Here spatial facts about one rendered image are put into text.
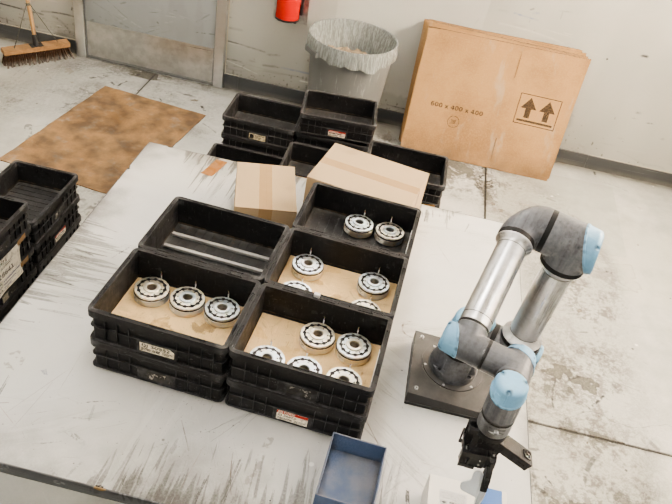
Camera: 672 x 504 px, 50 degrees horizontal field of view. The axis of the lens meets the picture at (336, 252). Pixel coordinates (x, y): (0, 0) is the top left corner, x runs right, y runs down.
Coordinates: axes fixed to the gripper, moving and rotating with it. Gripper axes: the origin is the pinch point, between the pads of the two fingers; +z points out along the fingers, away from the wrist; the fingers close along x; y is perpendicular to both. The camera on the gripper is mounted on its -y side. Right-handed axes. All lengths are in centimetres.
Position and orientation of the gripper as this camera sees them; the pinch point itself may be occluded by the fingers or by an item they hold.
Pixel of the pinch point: (477, 481)
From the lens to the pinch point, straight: 184.0
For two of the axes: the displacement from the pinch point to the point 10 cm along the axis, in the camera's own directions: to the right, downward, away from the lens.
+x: -1.7, 5.9, -7.9
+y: -9.7, -2.2, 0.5
